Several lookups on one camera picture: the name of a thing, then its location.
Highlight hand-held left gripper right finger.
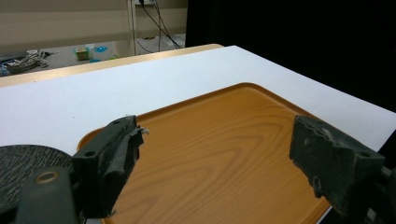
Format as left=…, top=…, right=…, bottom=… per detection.
left=289, top=114, right=387, bottom=219

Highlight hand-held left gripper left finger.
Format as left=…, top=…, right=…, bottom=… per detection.
left=71, top=114, right=149, bottom=219

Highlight dark round speckled plate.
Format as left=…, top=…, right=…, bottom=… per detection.
left=0, top=144, right=75, bottom=213

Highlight colourful cube box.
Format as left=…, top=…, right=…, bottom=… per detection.
left=74, top=47, right=92, bottom=62

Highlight wooden tray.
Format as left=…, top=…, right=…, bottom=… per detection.
left=77, top=81, right=332, bottom=224

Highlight black curtain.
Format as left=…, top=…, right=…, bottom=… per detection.
left=184, top=0, right=396, bottom=114

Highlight pile of grey cables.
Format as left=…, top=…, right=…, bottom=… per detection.
left=3, top=49, right=50, bottom=76

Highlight white metal post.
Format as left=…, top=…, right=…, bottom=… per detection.
left=126, top=0, right=138, bottom=57

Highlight black cable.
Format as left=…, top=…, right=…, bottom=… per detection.
left=151, top=0, right=183, bottom=52
left=138, top=0, right=183, bottom=50

